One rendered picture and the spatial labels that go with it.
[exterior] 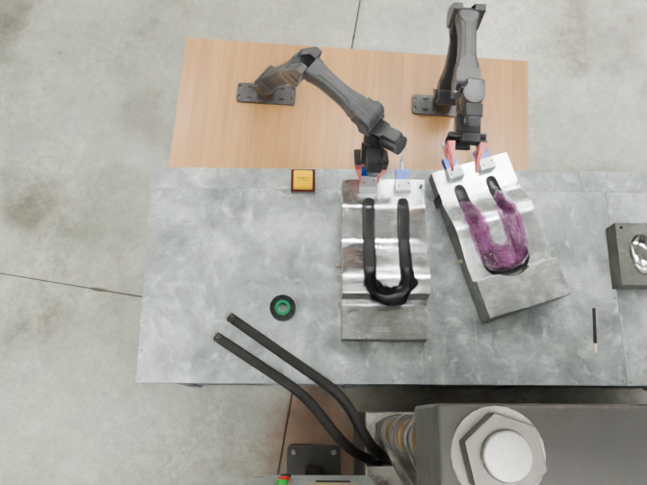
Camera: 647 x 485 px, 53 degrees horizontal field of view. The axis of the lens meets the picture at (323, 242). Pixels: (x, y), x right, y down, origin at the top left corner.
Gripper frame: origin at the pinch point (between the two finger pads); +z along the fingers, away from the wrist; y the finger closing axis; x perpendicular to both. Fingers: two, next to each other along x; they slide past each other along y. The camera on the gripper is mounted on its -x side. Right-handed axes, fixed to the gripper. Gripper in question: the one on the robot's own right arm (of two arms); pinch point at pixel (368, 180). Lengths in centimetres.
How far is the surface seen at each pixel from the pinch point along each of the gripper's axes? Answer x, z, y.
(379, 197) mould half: -1.3, 5.8, 4.0
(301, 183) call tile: 7.2, 7.5, -20.6
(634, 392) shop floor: -2, 107, 122
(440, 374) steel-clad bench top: -42, 42, 23
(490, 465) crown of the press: -124, -54, 2
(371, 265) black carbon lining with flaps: -21.4, 15.7, 0.9
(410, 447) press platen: -97, -11, 1
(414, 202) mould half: -2.6, 6.3, 14.8
